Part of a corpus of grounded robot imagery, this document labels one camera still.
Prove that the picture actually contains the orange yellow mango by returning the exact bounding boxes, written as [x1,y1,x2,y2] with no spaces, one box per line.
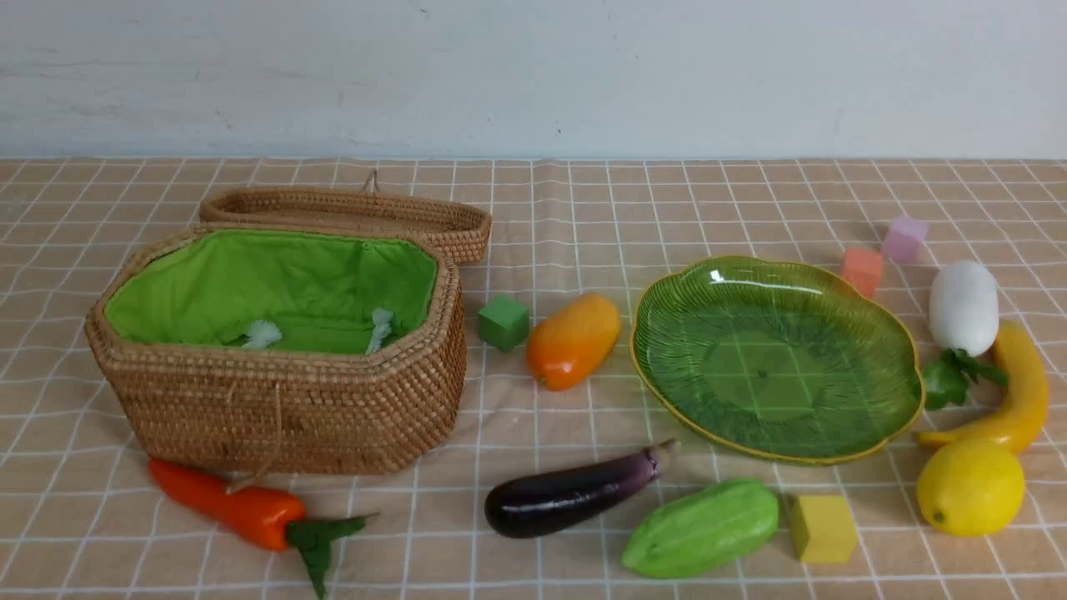
[526,293,622,392]

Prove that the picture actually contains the purple eggplant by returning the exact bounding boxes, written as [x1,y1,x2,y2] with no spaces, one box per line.
[483,439,681,539]

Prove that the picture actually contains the green chayote gourd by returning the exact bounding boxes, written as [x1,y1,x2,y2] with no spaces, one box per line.
[621,478,779,578]

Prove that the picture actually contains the orange carrot with green leaves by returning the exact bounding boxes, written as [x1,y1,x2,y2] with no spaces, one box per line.
[148,458,378,599]

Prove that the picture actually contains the white radish with green leaves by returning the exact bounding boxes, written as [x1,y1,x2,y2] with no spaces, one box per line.
[923,260,1009,411]

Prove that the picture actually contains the yellow lemon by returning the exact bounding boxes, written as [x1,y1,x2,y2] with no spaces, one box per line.
[917,439,1025,537]

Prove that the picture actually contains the yellow banana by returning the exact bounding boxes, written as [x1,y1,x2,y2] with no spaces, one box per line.
[915,320,1050,453]

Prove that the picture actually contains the green foam cube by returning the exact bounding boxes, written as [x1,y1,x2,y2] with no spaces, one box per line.
[478,295,530,353]

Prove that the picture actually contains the woven wicker basket lid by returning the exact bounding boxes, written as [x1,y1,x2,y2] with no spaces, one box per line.
[200,171,492,263]

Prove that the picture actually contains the green glass leaf plate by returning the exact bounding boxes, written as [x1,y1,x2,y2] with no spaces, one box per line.
[630,256,926,465]

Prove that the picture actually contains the orange foam cube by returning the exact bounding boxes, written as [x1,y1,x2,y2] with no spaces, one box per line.
[839,247,883,299]

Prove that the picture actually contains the woven wicker basket green lining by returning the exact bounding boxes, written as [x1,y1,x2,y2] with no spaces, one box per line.
[84,222,468,477]

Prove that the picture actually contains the yellow foam cube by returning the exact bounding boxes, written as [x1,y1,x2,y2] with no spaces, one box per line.
[789,494,858,563]

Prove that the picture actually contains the pink foam cube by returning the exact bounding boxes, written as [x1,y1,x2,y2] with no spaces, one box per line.
[881,215,929,263]

